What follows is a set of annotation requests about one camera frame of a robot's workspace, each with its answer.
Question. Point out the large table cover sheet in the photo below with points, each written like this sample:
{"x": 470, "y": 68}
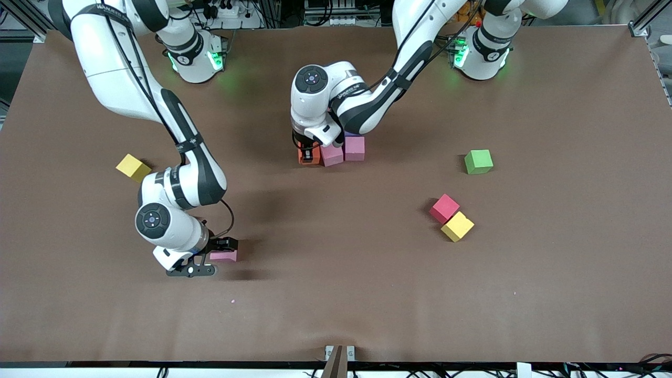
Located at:
{"x": 336, "y": 289}

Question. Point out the red foam cube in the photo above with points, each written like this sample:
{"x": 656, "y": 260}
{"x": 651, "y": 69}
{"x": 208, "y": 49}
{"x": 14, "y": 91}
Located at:
{"x": 443, "y": 207}

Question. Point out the white power strip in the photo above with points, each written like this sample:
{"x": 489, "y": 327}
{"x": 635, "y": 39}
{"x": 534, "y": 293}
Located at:
{"x": 227, "y": 11}
{"x": 344, "y": 21}

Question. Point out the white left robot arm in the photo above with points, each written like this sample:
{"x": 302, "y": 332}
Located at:
{"x": 320, "y": 105}

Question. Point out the orange snack bag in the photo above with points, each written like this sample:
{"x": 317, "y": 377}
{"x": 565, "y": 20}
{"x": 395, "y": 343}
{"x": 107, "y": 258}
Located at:
{"x": 470, "y": 16}

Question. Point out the aluminium frame beam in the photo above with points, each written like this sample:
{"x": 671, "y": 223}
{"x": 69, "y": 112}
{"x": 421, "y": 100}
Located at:
{"x": 639, "y": 30}
{"x": 68, "y": 13}

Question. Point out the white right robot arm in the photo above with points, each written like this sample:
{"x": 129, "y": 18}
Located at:
{"x": 115, "y": 68}

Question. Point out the aluminium table side rail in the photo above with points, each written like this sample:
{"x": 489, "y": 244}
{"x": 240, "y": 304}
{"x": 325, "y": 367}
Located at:
{"x": 665, "y": 79}

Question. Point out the yellow foam cube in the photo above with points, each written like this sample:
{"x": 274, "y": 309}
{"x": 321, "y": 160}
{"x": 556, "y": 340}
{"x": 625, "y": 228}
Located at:
{"x": 457, "y": 226}
{"x": 132, "y": 167}

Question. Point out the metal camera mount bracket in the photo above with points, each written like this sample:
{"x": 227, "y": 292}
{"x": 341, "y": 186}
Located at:
{"x": 340, "y": 354}

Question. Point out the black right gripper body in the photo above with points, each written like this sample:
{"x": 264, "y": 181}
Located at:
{"x": 216, "y": 245}

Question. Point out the light pink foam cube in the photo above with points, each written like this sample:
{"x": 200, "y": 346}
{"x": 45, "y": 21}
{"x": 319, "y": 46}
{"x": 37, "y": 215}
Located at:
{"x": 355, "y": 148}
{"x": 224, "y": 256}
{"x": 332, "y": 156}

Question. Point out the green foam cube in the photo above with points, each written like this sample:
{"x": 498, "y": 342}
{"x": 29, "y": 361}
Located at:
{"x": 478, "y": 160}

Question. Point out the orange foam cube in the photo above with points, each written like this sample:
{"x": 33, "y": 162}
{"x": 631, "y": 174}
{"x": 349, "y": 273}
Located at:
{"x": 310, "y": 163}

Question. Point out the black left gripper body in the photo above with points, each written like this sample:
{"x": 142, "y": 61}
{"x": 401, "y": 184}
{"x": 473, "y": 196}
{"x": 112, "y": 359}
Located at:
{"x": 303, "y": 142}

